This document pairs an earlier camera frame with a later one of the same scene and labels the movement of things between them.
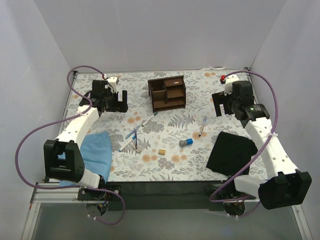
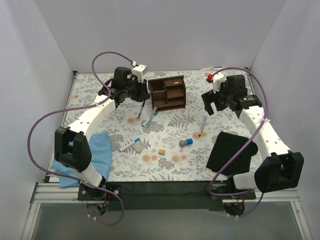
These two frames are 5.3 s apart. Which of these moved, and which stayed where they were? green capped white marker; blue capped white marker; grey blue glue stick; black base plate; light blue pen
Moved: light blue pen; blue capped white marker
Stayed: grey blue glue stick; green capped white marker; black base plate
